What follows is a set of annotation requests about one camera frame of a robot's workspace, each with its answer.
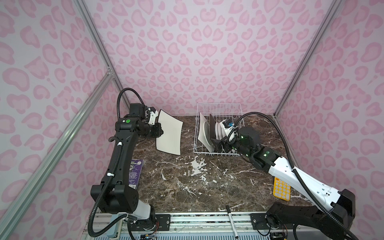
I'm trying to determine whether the square white plate round well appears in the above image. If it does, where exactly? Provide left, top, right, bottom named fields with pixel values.
left=198, top=113, right=214, bottom=153

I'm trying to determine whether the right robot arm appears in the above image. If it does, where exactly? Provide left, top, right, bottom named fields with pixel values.
left=211, top=123, right=356, bottom=240

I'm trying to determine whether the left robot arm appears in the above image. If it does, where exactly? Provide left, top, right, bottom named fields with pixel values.
left=88, top=103, right=163, bottom=238

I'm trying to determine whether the purple book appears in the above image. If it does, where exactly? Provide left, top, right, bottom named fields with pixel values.
left=129, top=159, right=144, bottom=190

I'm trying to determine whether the black marker pen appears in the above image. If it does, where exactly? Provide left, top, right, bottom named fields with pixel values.
left=226, top=205, right=239, bottom=240

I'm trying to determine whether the yellow calculator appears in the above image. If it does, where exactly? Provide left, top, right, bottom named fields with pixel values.
left=273, top=177, right=291, bottom=202

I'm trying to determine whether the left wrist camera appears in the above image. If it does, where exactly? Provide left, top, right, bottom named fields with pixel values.
left=148, top=107, right=159, bottom=125

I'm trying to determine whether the white wire dish rack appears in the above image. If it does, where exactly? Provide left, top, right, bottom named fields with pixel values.
left=193, top=103, right=243, bottom=156

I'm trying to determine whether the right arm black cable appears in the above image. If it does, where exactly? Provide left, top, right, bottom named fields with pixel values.
left=229, top=111, right=361, bottom=240

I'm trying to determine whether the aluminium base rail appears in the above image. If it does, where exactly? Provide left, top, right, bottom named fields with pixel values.
left=98, top=211, right=327, bottom=240

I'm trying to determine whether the grey box on rail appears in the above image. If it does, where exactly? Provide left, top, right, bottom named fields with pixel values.
left=106, top=213, right=121, bottom=239

